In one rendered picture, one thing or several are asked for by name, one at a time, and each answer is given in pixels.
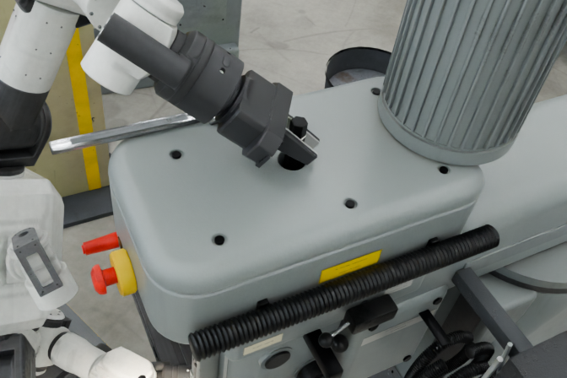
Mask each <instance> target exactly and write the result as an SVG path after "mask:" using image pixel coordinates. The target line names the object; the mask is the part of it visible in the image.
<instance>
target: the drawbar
mask: <svg viewBox="0 0 567 378"><path fill-rule="evenodd" d="M307 126H308V122H307V120H306V119H305V118H304V117H301V116H295V117H294V118H293V119H291V120H290V125H289V130H290V131H291V132H292V133H293V134H295V135H296V136H297V137H298V138H300V139H302V138H303V137H304V136H305V135H306V130H307ZM283 168H285V169H286V170H299V169H300V161H298V160H297V159H294V158H292V157H290V156H288V155H287V154H286V155H285V156H284V162H283Z"/></svg>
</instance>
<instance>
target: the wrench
mask: <svg viewBox="0 0 567 378"><path fill-rule="evenodd" d="M199 122H200V121H198V120H196V119H195V118H193V117H192V116H189V115H188V114H186V113H185V112H184V113H180V114H176V115H172V116H165V117H161V118H156V119H153V120H148V121H141V122H137V123H133V124H129V125H125V126H120V127H113V128H109V129H105V130H101V131H97V132H90V133H85V134H82V135H78V136H73V137H70V138H62V139H58V140H54V141H50V142H49V146H50V150H51V153H52V154H53V155H54V154H61V153H65V152H69V151H73V150H77V149H84V148H87V147H92V146H95V145H100V144H103V143H110V142H115V141H118V140H122V139H126V138H133V137H137V136H141V135H145V134H149V133H153V132H160V131H164V130H168V129H171V128H176V127H183V126H186V125H191V124H194V123H199ZM217 123H219V122H218V121H216V120H215V117H214V118H213V119H212V120H211V121H209V124H210V125H213V124H217Z"/></svg>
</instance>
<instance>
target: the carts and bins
mask: <svg viewBox="0 0 567 378"><path fill-rule="evenodd" d="M391 54H392V53H391V52H389V51H384V50H382V49H378V48H373V47H365V46H357V47H350V48H347V49H343V50H341V51H338V52H337V53H335V54H333V55H332V56H331V57H330V58H329V60H328V62H329V61H330V60H331V59H332V60H331V61H330V62H329V63H328V62H327V63H328V65H326V66H327V72H326V71H325V75H326V82H325V89H327V88H331V87H335V86H338V85H342V84H349V83H352V82H357V81H360V80H364V79H368V78H375V77H385V76H386V70H387V67H388V64H389V61H390V58H391Z"/></svg>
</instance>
